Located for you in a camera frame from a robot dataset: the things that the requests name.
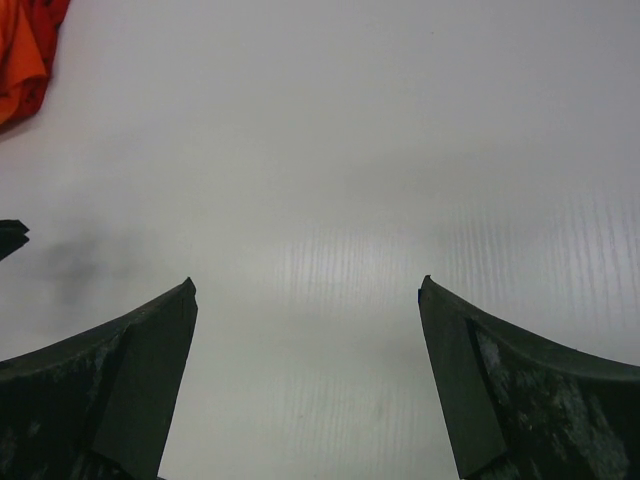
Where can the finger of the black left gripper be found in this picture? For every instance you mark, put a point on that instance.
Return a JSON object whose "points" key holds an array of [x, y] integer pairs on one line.
{"points": [[13, 236]]}

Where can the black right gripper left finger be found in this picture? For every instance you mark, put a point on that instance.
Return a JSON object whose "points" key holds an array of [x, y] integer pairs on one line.
{"points": [[99, 404]]}

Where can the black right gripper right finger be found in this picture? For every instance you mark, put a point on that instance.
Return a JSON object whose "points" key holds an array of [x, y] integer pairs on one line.
{"points": [[519, 406]]}

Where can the folded red t shirt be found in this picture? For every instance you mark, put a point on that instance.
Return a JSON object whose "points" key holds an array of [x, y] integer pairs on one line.
{"points": [[47, 65]]}

